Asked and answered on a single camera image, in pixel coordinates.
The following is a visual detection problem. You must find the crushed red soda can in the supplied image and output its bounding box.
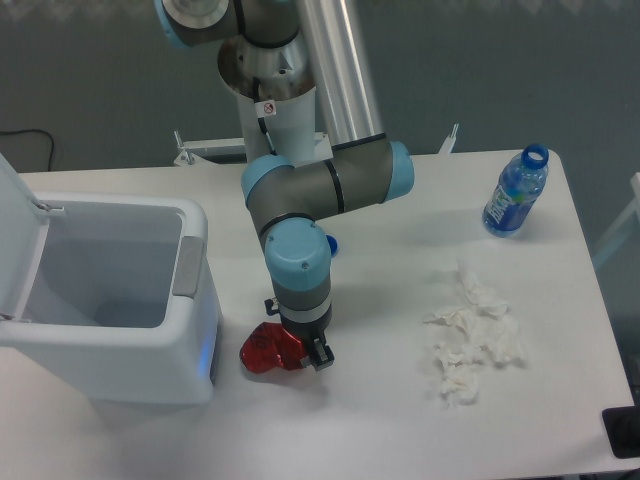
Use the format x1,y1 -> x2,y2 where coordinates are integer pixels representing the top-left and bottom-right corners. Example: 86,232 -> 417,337
239,322 -> 307,374

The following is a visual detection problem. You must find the black cable on floor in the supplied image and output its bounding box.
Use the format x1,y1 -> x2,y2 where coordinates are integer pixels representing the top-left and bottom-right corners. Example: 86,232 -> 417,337
0,128 -> 55,172

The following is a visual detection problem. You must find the white chair frame at right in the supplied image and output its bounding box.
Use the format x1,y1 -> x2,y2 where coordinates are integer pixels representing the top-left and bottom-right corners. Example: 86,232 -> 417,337
591,172 -> 639,271

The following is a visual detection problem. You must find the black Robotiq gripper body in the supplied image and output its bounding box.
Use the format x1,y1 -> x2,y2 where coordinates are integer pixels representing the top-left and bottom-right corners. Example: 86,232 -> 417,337
264,297 -> 331,343

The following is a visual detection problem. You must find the crumpled white tissue paper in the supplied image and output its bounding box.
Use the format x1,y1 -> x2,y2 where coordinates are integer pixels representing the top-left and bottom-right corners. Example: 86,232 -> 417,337
423,262 -> 527,408

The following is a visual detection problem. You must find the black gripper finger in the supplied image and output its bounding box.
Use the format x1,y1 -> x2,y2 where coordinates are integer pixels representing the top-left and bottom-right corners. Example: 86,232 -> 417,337
301,338 -> 334,371

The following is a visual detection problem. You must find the black device at table edge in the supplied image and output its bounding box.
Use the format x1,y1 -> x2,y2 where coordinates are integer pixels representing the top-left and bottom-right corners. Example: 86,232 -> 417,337
602,406 -> 639,459

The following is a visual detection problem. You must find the blue bottle cap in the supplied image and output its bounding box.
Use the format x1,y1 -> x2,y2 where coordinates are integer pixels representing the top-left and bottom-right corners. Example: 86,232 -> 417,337
326,235 -> 339,258

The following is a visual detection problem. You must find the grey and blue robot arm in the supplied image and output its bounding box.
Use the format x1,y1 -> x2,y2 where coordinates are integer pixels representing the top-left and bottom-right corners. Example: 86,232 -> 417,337
156,1 -> 415,370

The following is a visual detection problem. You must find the white trash bin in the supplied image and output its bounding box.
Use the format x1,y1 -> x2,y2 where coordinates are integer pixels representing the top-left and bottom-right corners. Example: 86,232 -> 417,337
1,192 -> 221,405

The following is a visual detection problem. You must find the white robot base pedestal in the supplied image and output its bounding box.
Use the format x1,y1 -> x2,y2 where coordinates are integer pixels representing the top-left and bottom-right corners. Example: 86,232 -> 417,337
217,34 -> 331,166

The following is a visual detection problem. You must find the white trash bin lid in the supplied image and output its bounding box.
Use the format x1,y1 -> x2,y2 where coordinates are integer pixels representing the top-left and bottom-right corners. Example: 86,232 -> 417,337
1,158 -> 64,321

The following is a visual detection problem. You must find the blue plastic water bottle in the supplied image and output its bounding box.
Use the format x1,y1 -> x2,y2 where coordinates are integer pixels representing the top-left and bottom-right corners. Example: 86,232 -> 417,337
482,143 -> 549,238

